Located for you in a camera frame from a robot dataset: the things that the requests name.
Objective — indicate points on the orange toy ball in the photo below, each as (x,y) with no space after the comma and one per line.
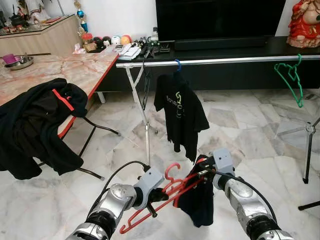
(125,39)

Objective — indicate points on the blue plastic hanger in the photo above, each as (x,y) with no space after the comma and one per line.
(177,65)

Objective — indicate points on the metal bowl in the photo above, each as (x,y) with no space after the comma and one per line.
(22,64)

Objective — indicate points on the white toy ball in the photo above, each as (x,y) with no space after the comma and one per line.
(116,40)

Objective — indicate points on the purple cup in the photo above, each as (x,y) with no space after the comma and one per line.
(9,58)

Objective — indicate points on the black metal table legs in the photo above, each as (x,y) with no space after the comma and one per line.
(100,127)

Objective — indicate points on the red laughing Buddha statue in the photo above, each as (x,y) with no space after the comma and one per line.
(302,25)

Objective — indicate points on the metal rack end frame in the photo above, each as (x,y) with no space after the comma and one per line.
(140,100)
(307,150)

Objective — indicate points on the gold and blue trophy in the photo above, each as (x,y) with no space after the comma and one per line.
(81,15)

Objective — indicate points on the small plastic bottle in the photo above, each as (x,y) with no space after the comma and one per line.
(154,35)

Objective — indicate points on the metal clothes rail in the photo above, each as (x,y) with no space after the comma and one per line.
(225,60)

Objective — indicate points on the wooden cabinet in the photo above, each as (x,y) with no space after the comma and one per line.
(40,42)

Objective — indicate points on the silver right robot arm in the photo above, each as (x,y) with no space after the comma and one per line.
(245,200)

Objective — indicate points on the jar with red lid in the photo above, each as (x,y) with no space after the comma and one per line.
(88,42)

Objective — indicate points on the navy garment with red trim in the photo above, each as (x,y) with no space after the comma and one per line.
(197,200)

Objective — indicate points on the pink tissue packet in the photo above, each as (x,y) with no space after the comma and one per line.
(79,49)

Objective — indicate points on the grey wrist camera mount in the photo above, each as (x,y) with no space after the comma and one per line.
(149,182)
(224,161)

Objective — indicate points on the red plastic hanger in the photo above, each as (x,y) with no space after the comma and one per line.
(150,217)

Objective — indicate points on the stack of white magazines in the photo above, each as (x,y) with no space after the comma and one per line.
(129,51)

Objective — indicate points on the black television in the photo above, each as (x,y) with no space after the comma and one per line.
(220,20)

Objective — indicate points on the white figurine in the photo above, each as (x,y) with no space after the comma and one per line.
(36,10)

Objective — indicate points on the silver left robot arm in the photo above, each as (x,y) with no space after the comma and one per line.
(110,205)

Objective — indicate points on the black teapot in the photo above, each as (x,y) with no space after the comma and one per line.
(17,20)

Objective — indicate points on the marble table with red edge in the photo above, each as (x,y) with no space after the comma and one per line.
(60,70)

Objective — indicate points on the black TV console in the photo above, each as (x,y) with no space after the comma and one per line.
(240,77)

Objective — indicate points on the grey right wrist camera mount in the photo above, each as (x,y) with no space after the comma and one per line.
(224,161)

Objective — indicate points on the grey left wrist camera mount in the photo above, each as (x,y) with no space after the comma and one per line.
(149,182)

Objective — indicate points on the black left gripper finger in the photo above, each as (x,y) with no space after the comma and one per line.
(153,210)

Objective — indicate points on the black mouse plush toy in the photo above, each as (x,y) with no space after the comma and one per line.
(102,41)

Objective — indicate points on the green plastic hanger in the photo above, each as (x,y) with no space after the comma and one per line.
(295,80)

